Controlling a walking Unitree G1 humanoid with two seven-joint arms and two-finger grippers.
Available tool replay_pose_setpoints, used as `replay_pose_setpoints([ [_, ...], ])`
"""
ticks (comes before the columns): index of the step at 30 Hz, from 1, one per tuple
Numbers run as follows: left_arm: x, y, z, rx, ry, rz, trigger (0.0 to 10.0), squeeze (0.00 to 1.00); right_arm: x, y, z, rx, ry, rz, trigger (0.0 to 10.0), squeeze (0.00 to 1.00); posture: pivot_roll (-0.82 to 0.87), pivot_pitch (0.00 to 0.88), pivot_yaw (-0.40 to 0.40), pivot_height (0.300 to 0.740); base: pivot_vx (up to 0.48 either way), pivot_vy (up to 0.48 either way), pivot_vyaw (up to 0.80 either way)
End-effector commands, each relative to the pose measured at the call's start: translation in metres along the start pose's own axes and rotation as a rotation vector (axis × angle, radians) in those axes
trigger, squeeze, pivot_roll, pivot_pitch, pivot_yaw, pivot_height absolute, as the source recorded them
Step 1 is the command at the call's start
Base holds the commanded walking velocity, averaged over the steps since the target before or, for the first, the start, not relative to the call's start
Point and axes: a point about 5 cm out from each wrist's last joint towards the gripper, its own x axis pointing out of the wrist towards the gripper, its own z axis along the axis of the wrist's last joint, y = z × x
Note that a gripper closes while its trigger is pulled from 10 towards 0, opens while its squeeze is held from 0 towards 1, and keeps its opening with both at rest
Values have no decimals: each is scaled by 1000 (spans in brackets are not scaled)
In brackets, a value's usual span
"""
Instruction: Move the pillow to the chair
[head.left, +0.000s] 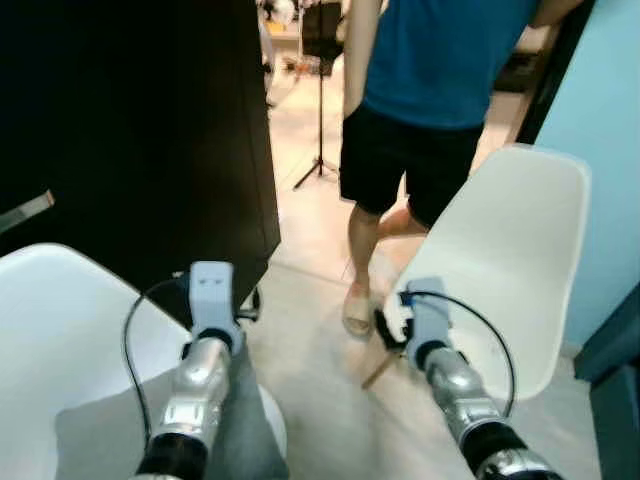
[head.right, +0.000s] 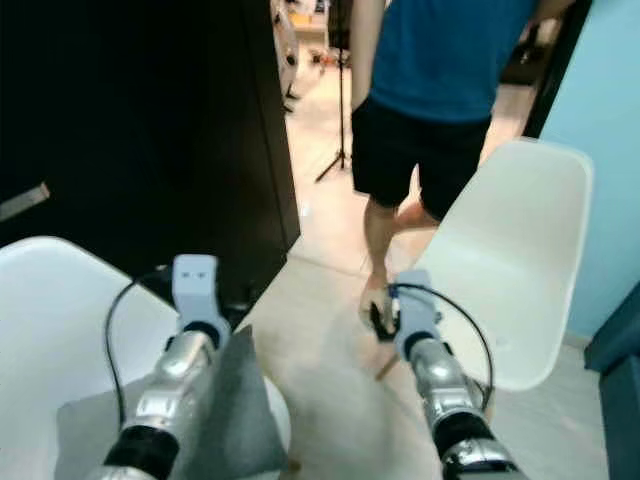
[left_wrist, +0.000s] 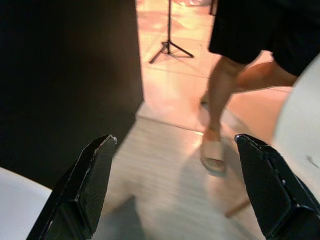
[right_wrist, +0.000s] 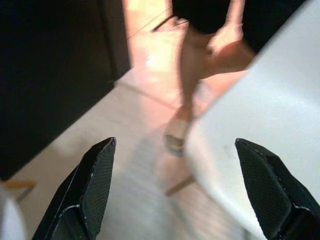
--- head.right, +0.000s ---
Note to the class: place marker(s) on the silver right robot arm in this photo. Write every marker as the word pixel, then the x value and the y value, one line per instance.
pixel 445 385

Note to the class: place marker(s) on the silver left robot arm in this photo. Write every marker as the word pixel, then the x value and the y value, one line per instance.
pixel 170 390

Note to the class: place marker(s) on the cream plastic shell chair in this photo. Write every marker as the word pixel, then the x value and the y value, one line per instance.
pixel 520 240

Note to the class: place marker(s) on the white plastic shell chair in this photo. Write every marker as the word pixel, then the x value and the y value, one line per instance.
pixel 60 330

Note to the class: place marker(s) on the dark wooden door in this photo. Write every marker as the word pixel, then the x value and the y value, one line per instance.
pixel 140 120

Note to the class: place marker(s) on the black tripod stand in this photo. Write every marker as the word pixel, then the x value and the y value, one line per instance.
pixel 344 110

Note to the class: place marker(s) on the dark blue cabinet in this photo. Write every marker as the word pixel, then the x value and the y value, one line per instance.
pixel 620 420

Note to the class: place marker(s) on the person in blue shirt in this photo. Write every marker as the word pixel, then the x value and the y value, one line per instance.
pixel 440 60

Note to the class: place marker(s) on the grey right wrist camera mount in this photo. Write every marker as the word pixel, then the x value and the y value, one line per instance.
pixel 418 305

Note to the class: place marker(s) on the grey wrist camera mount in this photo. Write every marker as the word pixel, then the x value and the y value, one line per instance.
pixel 418 305
pixel 195 285

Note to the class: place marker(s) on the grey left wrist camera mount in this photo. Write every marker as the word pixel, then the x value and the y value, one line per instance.
pixel 195 285

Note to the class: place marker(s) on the black door frame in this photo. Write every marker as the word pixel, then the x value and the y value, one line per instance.
pixel 558 60

